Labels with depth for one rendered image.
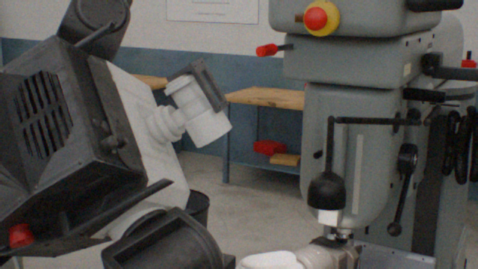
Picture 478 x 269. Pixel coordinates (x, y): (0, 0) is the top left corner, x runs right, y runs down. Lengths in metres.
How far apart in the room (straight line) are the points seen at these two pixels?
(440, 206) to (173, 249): 0.99
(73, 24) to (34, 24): 7.11
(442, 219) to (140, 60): 5.56
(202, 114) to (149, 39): 5.91
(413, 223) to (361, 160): 0.55
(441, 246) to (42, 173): 1.21
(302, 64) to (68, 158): 0.56
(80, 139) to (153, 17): 6.00
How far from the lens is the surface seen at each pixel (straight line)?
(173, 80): 0.86
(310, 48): 1.11
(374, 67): 1.07
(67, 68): 0.77
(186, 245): 0.81
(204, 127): 0.86
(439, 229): 1.65
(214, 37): 6.24
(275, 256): 1.13
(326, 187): 1.02
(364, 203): 1.18
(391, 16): 0.98
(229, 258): 1.50
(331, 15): 0.97
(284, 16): 1.02
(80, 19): 0.93
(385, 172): 1.18
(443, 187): 1.61
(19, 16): 8.23
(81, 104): 0.75
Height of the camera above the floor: 1.79
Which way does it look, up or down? 14 degrees down
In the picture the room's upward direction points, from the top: 1 degrees clockwise
